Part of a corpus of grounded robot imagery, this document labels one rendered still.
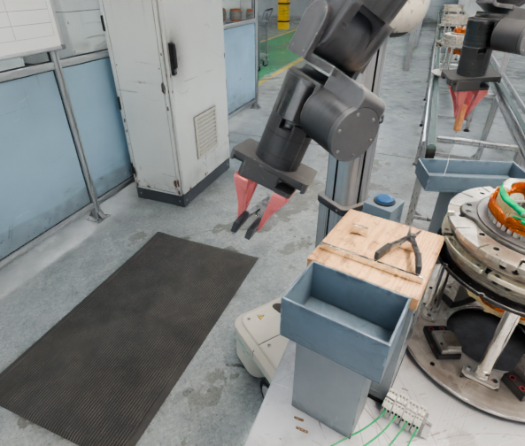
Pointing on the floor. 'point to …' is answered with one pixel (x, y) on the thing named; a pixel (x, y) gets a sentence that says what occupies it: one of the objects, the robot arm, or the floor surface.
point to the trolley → (266, 38)
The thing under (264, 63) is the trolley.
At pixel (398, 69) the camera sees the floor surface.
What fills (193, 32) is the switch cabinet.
